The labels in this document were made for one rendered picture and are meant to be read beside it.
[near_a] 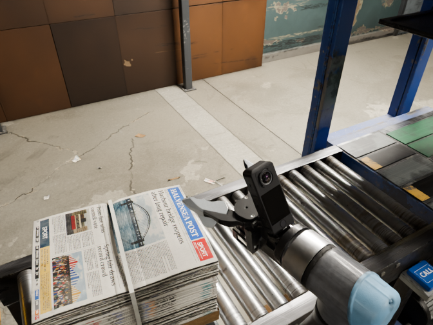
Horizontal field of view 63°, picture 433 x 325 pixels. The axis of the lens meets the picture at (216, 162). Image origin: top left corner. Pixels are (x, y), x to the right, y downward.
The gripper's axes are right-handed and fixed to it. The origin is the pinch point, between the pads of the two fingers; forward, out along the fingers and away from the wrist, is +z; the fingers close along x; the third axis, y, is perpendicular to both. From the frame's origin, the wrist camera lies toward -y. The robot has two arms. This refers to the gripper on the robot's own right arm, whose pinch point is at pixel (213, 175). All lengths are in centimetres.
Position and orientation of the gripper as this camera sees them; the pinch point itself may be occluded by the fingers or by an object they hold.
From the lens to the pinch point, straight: 66.3
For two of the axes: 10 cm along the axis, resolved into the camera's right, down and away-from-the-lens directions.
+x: 7.7, -4.8, 4.3
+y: 1.1, 7.5, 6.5
